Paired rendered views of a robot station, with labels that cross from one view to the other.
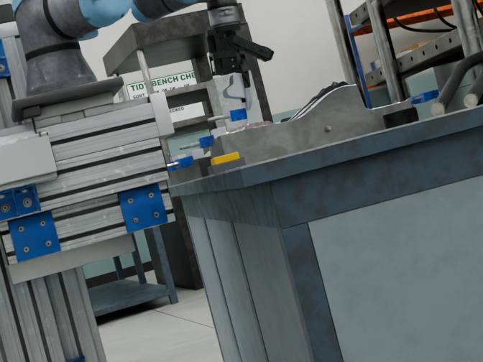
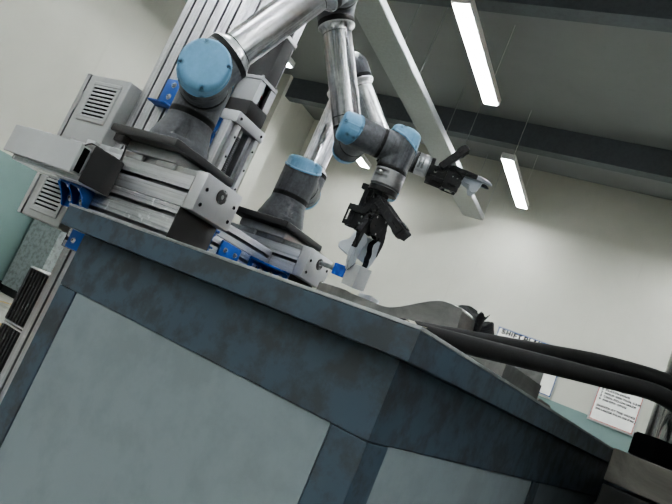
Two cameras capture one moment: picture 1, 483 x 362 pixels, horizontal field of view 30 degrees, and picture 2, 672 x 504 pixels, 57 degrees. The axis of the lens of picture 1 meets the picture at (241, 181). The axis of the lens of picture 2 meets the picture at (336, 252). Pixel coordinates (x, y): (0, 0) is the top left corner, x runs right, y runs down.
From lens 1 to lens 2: 161 cm
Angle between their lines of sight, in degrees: 47
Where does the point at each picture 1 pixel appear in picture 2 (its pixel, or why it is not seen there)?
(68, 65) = (173, 121)
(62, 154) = (122, 182)
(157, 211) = not seen: hidden behind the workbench
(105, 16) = (183, 80)
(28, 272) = not seen: hidden behind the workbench
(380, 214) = (118, 331)
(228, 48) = (370, 207)
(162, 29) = not seen: outside the picture
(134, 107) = (183, 173)
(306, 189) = (96, 260)
